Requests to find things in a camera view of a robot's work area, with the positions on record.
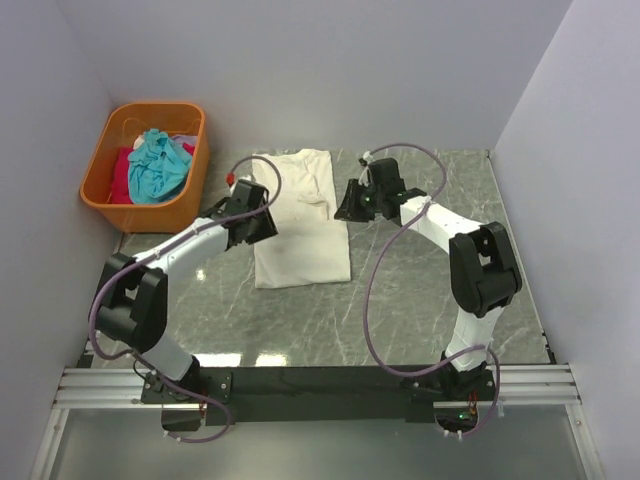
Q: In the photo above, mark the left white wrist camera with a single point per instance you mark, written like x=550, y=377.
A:
x=231, y=179

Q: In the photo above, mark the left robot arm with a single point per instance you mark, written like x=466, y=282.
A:
x=131, y=303

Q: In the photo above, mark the teal t shirt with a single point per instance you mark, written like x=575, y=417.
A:
x=158, y=168

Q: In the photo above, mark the lavender cloth in basket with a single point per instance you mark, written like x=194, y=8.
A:
x=185, y=139

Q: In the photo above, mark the orange plastic basket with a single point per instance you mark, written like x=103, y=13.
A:
x=122, y=127

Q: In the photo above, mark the red t shirt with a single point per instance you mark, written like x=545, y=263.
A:
x=119, y=186

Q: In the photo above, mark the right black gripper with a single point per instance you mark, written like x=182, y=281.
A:
x=357, y=201

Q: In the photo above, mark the white t shirt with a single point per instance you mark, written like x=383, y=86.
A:
x=311, y=247

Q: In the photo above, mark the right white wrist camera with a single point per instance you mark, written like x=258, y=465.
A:
x=364, y=161

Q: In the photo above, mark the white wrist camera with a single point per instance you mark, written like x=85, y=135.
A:
x=231, y=179
x=364, y=161

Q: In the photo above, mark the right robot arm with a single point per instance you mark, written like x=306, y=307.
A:
x=484, y=273

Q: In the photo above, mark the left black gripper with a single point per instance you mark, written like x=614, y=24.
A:
x=261, y=228

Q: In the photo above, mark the aluminium frame rail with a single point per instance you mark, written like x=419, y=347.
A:
x=100, y=430

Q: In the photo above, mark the black base beam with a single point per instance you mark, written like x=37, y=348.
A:
x=281, y=394

